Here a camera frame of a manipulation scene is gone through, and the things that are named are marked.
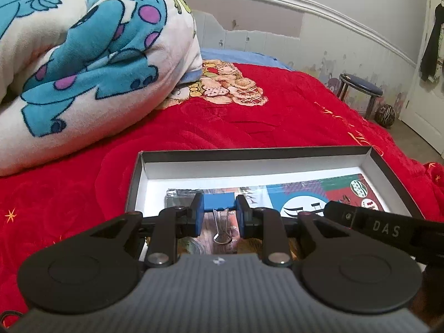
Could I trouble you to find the black cable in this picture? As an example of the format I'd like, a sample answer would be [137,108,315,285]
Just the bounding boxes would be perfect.
[0,314,23,331]

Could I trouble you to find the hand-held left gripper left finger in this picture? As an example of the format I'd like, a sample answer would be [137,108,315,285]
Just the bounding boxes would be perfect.
[89,191,206,268]

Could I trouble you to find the hanging dark clothes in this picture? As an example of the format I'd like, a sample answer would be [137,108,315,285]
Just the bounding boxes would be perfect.
[420,2,444,82]

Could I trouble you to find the cartoon monster print comforter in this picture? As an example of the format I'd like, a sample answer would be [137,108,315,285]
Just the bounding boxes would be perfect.
[0,0,202,177]

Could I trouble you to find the dark patterned ball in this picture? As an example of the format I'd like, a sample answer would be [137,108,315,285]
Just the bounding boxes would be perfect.
[375,103,398,127]

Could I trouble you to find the round blue-seat stool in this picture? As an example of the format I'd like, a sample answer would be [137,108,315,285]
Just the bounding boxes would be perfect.
[338,73,384,118]

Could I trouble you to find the black shallow cardboard box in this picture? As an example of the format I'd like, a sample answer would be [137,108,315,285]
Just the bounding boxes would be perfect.
[125,146,425,261]

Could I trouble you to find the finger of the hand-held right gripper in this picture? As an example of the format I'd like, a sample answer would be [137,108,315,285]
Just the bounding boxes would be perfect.
[322,200,359,228]

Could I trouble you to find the colourful picture sheet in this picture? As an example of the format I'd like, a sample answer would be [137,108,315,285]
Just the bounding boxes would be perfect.
[163,173,385,250]

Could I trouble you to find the red bear print blanket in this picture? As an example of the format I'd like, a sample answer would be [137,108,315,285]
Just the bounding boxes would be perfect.
[0,62,444,316]

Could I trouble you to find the blue binder clip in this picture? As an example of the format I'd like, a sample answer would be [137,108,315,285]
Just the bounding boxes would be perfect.
[203,193,238,246]

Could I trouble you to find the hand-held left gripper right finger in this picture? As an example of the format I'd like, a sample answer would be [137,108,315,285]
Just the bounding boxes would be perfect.
[235,194,347,268]

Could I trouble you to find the white door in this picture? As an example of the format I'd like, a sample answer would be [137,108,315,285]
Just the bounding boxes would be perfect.
[400,0,444,157]

